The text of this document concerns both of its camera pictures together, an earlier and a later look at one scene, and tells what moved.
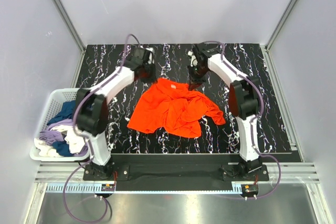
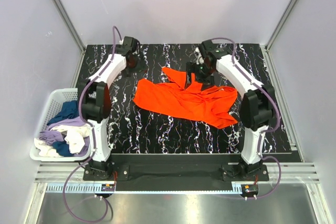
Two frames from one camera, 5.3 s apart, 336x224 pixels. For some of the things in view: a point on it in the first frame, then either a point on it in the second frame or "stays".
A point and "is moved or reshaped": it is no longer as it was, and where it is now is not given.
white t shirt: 75,141 stays
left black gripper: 148,74 -> 138,64
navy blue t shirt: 67,112 stays
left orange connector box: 107,187 stays
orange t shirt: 170,106 is moved or reshaped
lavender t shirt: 49,137 stays
